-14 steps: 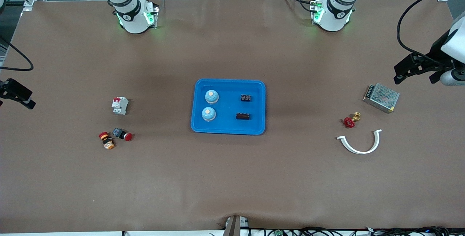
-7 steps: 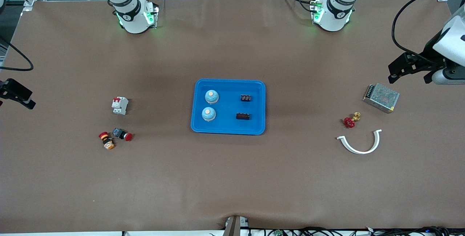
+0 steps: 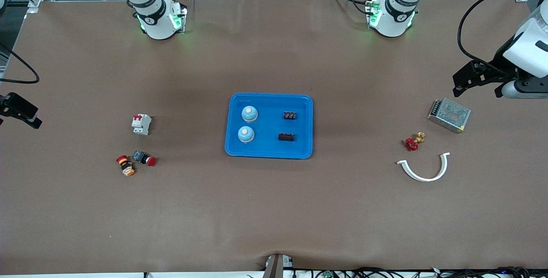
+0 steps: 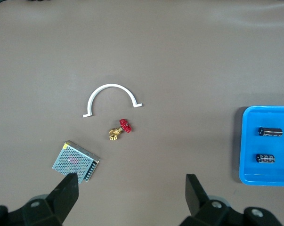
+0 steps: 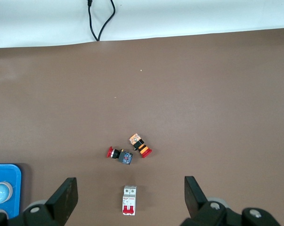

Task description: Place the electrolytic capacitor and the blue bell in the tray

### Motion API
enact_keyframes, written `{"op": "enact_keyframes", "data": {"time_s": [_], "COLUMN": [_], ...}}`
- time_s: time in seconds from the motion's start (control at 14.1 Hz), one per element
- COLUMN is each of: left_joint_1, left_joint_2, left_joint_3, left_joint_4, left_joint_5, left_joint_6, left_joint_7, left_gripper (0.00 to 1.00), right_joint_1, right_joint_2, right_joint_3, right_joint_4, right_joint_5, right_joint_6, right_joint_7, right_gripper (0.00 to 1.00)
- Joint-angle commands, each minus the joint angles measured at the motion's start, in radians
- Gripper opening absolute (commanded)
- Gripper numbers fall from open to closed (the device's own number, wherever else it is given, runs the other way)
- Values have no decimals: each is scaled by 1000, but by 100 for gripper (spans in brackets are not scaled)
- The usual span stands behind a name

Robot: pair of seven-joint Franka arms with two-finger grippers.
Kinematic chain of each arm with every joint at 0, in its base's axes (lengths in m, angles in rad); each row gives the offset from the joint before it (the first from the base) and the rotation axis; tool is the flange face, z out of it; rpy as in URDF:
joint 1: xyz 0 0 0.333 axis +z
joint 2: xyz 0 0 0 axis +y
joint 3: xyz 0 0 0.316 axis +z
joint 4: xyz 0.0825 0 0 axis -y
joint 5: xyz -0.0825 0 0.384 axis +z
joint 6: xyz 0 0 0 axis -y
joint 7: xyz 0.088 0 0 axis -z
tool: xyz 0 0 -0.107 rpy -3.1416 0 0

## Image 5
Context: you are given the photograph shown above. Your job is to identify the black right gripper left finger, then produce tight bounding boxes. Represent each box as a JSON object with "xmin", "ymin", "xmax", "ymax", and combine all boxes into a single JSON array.
[{"xmin": 7, "ymin": 177, "xmax": 79, "ymax": 226}]

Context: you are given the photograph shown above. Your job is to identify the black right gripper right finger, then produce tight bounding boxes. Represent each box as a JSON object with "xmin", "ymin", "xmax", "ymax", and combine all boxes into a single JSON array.
[{"xmin": 181, "ymin": 176, "xmax": 242, "ymax": 226}]

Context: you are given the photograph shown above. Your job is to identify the blue plastic tray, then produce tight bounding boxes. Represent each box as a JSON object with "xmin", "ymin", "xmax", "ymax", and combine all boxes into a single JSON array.
[{"xmin": 0, "ymin": 163, "xmax": 22, "ymax": 220}]

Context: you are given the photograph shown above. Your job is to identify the white red circuit breaker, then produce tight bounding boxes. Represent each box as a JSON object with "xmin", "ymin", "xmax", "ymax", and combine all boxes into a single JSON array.
[{"xmin": 122, "ymin": 185, "xmax": 137, "ymax": 216}]

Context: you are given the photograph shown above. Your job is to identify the red mushroom push button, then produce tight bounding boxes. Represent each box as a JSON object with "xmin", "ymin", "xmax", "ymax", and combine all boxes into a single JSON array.
[{"xmin": 106, "ymin": 146, "xmax": 134, "ymax": 165}]

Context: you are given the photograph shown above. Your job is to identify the orange emergency stop button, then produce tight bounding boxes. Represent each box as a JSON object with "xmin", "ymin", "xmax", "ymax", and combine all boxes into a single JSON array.
[{"xmin": 128, "ymin": 133, "xmax": 154, "ymax": 159}]

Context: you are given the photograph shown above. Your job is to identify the thin black floor cable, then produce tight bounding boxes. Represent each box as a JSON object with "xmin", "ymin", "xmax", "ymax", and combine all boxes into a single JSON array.
[{"xmin": 86, "ymin": 0, "xmax": 116, "ymax": 42}]

